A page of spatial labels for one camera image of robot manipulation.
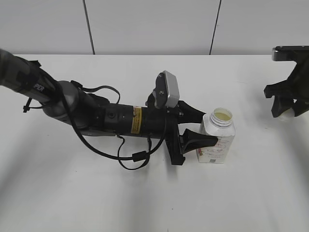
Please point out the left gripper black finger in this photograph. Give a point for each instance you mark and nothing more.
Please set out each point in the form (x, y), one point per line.
(191, 140)
(188, 114)

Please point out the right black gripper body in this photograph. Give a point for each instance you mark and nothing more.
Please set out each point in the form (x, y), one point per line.
(296, 86)

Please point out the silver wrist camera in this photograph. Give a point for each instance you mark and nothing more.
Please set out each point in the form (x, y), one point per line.
(166, 91)
(295, 53)

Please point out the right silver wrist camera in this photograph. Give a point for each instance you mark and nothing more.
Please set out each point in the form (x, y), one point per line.
(295, 53)

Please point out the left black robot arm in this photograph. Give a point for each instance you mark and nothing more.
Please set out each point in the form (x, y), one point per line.
(93, 115)

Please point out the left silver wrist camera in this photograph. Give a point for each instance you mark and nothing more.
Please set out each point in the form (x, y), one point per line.
(166, 91)

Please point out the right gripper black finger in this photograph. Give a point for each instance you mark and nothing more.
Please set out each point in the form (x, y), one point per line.
(300, 106)
(280, 105)

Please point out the white plastic bottle cap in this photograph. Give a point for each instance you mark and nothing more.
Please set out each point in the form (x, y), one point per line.
(287, 115)

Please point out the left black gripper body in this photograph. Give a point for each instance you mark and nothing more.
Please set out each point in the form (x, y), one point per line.
(163, 123)

